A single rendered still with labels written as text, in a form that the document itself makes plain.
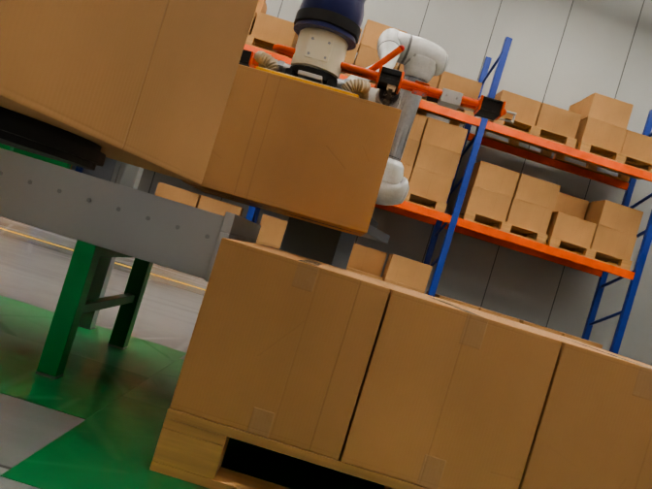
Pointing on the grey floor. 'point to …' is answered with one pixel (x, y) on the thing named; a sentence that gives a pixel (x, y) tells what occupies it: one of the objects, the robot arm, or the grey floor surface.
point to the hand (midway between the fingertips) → (393, 81)
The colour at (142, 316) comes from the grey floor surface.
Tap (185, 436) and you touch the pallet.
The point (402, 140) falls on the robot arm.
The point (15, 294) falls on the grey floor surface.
